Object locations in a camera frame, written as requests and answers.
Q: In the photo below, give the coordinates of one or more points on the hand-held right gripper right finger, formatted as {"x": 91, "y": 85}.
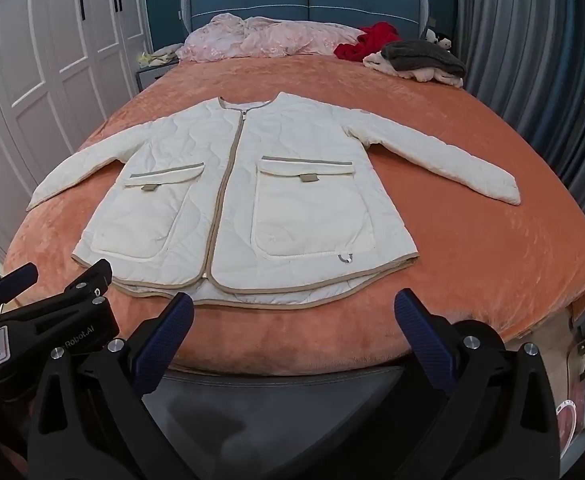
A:
{"x": 422, "y": 335}

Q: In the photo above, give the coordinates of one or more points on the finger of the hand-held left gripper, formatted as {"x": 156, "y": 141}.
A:
{"x": 16, "y": 280}
{"x": 87, "y": 280}

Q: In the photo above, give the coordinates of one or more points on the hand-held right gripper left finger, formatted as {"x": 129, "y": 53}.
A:
{"x": 165, "y": 342}

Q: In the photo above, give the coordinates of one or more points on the cream quilted blanket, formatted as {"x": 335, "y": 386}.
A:
{"x": 292, "y": 210}

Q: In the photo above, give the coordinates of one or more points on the orange plush bed blanket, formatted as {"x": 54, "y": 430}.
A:
{"x": 472, "y": 270}

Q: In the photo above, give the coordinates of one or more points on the pink and white round object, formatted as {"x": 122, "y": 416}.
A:
{"x": 569, "y": 412}

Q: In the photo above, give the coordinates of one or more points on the grey nightstand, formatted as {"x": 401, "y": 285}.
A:
{"x": 152, "y": 77}

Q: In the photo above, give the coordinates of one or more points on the white panelled wardrobe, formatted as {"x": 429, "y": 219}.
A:
{"x": 37, "y": 60}

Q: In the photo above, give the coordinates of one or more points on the pale yellow cloth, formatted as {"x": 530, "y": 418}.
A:
{"x": 160, "y": 57}

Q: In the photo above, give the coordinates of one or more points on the cream fleece garment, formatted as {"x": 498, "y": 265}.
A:
{"x": 422, "y": 77}

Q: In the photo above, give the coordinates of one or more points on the grey knit garment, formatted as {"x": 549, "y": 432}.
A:
{"x": 422, "y": 55}

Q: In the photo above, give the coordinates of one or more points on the red garment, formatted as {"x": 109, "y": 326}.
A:
{"x": 367, "y": 45}

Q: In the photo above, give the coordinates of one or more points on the black and white plush toy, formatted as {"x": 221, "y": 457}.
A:
{"x": 440, "y": 39}

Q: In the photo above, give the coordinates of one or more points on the grey curtain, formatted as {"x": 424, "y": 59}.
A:
{"x": 537, "y": 60}

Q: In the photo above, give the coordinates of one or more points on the pink floral quilt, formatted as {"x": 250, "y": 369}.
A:
{"x": 272, "y": 37}

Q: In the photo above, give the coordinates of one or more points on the blue upholstered headboard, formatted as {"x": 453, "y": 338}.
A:
{"x": 272, "y": 0}

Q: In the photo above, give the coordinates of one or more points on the white wall socket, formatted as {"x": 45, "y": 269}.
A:
{"x": 431, "y": 21}

